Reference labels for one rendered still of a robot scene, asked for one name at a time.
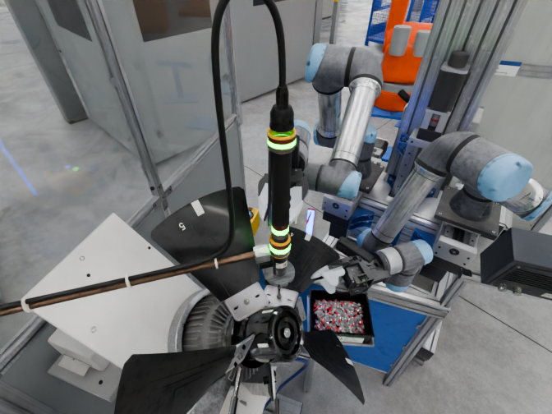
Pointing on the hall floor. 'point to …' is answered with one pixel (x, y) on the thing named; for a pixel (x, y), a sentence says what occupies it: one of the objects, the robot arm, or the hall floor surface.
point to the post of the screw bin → (309, 374)
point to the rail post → (411, 350)
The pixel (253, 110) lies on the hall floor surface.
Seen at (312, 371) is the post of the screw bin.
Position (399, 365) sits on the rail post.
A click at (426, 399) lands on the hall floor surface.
